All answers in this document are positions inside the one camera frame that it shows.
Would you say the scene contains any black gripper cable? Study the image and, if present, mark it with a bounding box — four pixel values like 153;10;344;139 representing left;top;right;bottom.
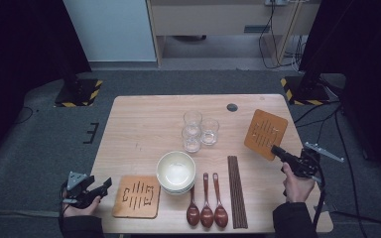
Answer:
59;182;66;229
311;175;326;232

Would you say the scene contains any dark red wooden spoon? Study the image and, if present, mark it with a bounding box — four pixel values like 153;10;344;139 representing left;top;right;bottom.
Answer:
211;172;229;229
186;184;201;227
199;172;215;229

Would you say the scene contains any black floor cable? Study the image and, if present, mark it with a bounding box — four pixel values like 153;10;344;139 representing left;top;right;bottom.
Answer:
333;105;368;238
293;100;343;125
330;210;381;232
13;106;35;125

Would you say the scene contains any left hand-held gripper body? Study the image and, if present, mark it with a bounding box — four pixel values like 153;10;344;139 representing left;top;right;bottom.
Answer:
61;171;97;209

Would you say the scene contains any row of brown chopsticks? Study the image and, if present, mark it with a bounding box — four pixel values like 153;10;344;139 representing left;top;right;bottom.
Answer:
227;155;249;230

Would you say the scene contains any cream ceramic bowl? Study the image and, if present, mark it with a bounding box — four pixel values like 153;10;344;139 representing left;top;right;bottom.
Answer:
161;184;194;196
158;179;196;193
156;151;197;191

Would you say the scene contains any person's right hand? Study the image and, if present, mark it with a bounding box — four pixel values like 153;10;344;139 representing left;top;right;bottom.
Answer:
282;163;316;203

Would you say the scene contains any person's left hand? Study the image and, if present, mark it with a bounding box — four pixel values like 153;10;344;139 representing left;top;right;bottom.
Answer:
62;196;102;218

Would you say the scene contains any white cabinet panel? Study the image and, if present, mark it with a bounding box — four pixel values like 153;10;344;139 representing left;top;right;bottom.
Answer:
63;0;157;62

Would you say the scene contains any black striped stand base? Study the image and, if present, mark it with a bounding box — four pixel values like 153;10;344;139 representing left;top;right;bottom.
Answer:
280;70;331;106
54;73;103;108

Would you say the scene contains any hanging black cable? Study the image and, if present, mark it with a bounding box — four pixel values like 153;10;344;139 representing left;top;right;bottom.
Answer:
258;0;301;70

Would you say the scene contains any carved wooden trivet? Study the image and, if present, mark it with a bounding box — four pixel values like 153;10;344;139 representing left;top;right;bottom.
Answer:
243;108;289;162
112;175;162;220

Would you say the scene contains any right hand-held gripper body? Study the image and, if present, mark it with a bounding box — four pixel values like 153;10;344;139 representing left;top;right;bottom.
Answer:
287;142;345;180

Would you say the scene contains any black curtain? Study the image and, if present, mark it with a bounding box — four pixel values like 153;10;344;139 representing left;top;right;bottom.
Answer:
0;0;92;173
299;0;381;186

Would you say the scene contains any clear drinking glass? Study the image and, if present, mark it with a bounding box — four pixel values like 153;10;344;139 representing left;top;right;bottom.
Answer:
183;110;203;132
199;118;220;147
181;126;202;154

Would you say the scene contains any black floor tape mark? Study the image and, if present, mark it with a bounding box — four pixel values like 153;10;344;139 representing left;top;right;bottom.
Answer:
82;122;100;145

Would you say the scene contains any beige wooden desk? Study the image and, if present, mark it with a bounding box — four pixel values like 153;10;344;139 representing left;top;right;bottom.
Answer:
146;0;321;67

